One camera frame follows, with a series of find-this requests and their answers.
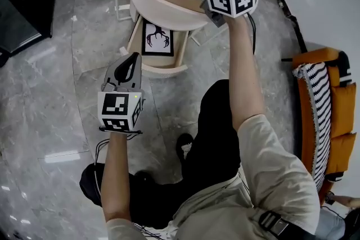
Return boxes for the person's right black shoe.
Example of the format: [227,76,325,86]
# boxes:
[175,133,195,161]

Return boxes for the orange sofa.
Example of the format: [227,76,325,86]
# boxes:
[291,47,358,206]

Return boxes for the black white striped blanket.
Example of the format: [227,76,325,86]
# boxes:
[292,62,333,192]

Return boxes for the orange sofa cushion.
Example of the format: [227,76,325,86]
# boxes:
[325,133,357,175]
[330,82,358,139]

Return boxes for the black chest strap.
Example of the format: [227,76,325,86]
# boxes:
[258,210,316,240]

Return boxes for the person's black trousers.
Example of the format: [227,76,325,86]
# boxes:
[79,79,241,230]

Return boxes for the person's beige shirt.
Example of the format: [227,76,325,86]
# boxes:
[105,114,321,240]

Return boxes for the person's left forearm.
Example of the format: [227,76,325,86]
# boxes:
[100,132,132,223]

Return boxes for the person's right forearm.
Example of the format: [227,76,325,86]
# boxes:
[226,15,265,132]

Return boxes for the cream wooden drawer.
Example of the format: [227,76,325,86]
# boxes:
[120,15,190,79]

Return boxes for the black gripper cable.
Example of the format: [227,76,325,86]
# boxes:
[94,126,144,197]
[246,12,258,56]

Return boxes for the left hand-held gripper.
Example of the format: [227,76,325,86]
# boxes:
[97,52,146,133]

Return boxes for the black glass door cabinet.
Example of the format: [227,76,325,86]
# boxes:
[0,0,54,55]

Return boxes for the framed antler picture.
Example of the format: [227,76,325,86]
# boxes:
[141,19,175,57]

